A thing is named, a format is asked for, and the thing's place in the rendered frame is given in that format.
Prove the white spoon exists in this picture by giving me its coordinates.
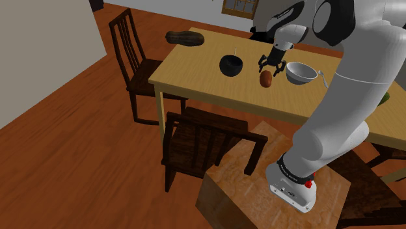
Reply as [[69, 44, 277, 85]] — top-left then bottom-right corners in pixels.
[[318, 70, 330, 89]]

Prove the black bowl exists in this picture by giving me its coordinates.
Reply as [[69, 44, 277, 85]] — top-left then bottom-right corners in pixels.
[[219, 54, 244, 78]]

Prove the wooden framed window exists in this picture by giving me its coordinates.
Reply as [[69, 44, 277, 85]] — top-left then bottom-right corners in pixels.
[[221, 0, 260, 20]]

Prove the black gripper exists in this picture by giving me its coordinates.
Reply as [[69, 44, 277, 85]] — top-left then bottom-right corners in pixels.
[[258, 46, 288, 78]]

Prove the green vegetable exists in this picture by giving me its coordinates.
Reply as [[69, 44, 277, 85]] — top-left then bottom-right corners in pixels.
[[377, 92, 390, 107]]

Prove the light wooden table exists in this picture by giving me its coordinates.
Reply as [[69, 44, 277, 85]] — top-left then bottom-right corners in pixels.
[[148, 27, 406, 185]]

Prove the brown potato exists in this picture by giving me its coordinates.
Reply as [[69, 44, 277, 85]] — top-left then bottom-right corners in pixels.
[[259, 70, 273, 88]]

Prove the tan patterned robot stand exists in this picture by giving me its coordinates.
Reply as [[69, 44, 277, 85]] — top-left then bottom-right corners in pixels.
[[195, 120, 351, 229]]

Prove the dark wooden chair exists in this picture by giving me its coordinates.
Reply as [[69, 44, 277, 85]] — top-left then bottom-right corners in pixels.
[[326, 142, 406, 229], [108, 7, 189, 126], [160, 106, 269, 194]]

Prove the dark oblong vegetable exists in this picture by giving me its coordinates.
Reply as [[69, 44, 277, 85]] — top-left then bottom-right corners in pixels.
[[165, 31, 206, 47]]

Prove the white bowl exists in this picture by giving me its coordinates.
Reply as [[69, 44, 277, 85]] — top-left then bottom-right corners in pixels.
[[285, 61, 319, 87]]

